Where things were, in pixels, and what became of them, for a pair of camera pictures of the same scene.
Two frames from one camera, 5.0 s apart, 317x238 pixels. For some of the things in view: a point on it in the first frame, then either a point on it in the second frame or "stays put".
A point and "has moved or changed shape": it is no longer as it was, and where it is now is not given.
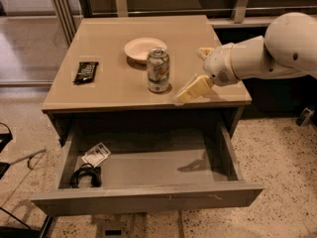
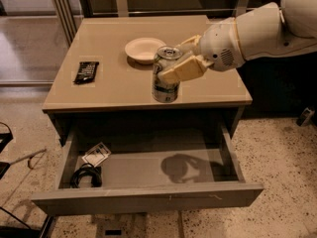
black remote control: [85, 72] stays put
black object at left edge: [5, 140] stays put
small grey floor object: [304, 117] stays put
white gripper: [217, 67] -> [219, 46]
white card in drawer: [95, 155] stays put
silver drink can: [158, 69] has moved or changed shape
